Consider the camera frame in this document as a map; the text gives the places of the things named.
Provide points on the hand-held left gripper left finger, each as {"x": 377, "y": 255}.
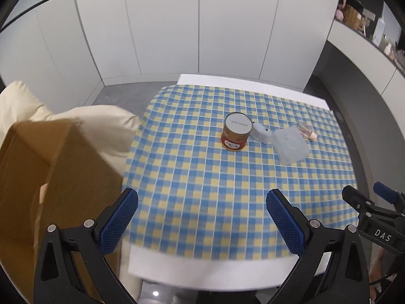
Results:
{"x": 120, "y": 221}

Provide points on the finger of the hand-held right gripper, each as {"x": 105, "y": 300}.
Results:
{"x": 387, "y": 191}
{"x": 359, "y": 201}

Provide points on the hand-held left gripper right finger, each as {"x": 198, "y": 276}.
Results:
{"x": 284, "y": 224}

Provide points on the translucent jar white lid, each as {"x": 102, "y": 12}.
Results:
{"x": 289, "y": 147}

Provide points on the glass bottle pink cap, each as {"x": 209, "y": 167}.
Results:
{"x": 308, "y": 132}

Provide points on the red tin can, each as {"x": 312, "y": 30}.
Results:
{"x": 235, "y": 136}

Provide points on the brown cardboard box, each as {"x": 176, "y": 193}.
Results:
{"x": 25, "y": 171}

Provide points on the blue yellow checkered tablecloth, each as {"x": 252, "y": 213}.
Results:
{"x": 196, "y": 171}

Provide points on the cream padded chair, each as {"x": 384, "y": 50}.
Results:
{"x": 104, "y": 126}

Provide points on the small white bottle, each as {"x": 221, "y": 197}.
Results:
{"x": 388, "y": 49}

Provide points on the small pink plush toy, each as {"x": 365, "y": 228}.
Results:
{"x": 339, "y": 15}

